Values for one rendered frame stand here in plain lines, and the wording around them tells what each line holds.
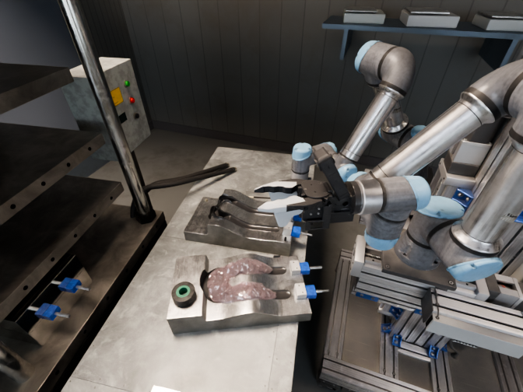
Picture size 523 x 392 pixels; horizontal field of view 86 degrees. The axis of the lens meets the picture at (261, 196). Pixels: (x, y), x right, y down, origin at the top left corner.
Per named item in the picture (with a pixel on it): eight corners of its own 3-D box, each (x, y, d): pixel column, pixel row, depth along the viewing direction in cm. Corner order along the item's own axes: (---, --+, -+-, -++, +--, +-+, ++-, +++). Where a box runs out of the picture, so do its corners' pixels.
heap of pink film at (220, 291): (272, 263, 117) (272, 251, 112) (278, 302, 104) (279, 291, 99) (208, 268, 115) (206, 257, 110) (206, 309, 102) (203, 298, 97)
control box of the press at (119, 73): (187, 254, 229) (136, 58, 135) (171, 287, 206) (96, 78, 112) (162, 250, 232) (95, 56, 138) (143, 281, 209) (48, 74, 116)
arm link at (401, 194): (424, 219, 62) (440, 188, 56) (376, 223, 61) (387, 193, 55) (406, 196, 68) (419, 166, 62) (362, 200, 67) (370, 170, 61)
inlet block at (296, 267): (319, 266, 120) (321, 257, 117) (322, 275, 116) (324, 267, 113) (289, 268, 119) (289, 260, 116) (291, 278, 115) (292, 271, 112)
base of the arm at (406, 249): (437, 242, 103) (448, 222, 96) (443, 275, 92) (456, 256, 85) (393, 232, 106) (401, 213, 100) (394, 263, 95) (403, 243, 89)
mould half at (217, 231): (295, 217, 147) (297, 197, 138) (289, 257, 127) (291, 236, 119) (204, 204, 155) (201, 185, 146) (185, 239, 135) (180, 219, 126)
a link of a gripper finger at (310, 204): (289, 216, 53) (329, 205, 56) (290, 209, 52) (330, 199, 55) (279, 204, 57) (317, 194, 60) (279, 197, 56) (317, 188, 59)
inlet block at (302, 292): (326, 288, 112) (328, 280, 108) (330, 299, 108) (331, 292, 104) (293, 291, 111) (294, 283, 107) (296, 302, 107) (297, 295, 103)
